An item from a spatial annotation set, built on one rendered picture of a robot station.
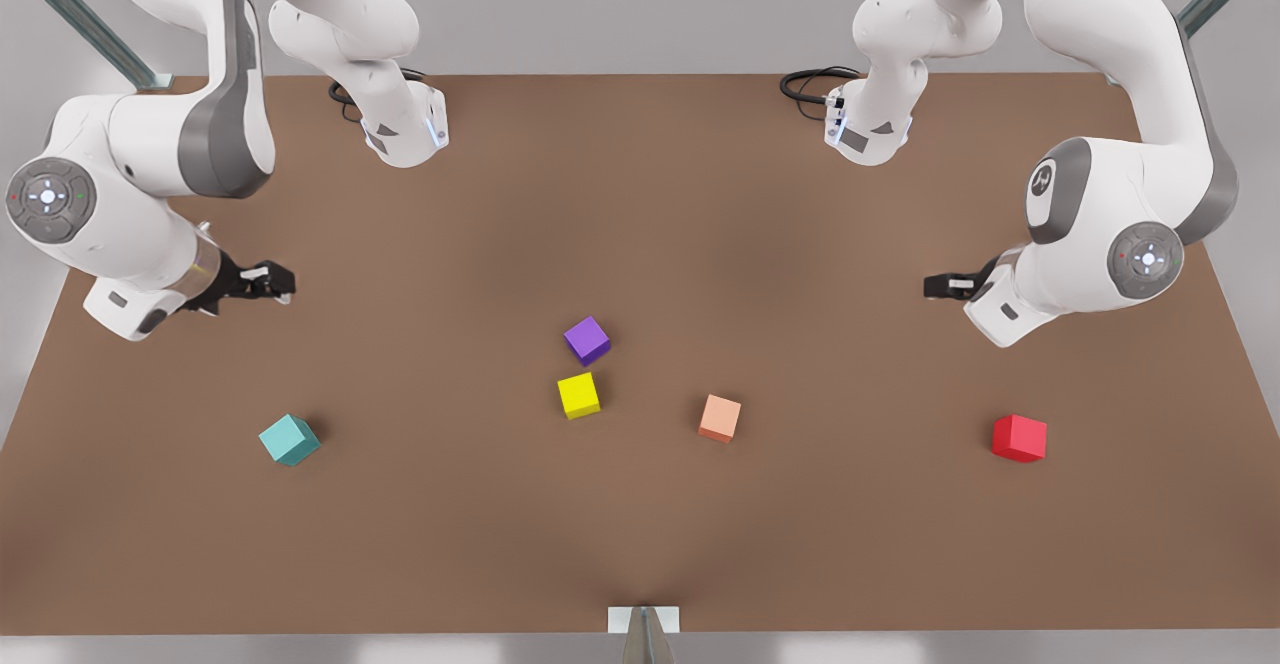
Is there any red wooden cube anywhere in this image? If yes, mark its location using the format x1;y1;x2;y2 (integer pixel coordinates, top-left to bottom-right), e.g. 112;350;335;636
991;414;1048;464

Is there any black cable loop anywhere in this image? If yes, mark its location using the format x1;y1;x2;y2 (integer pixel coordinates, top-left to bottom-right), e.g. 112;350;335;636
329;68;429;125
779;67;866;123

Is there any purple wooden cube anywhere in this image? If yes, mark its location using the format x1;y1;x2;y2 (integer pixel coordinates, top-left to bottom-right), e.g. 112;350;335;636
563;316;612;367

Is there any yellow wooden cube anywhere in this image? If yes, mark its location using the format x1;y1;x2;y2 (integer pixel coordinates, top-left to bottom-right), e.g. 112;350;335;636
557;372;602;421

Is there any teal wooden cube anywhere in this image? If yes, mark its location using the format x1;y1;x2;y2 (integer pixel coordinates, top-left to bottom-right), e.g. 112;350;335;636
259;414;322;467

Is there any peach wooden cube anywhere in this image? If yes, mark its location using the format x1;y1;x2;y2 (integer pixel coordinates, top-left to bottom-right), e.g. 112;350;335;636
698;394;743;444

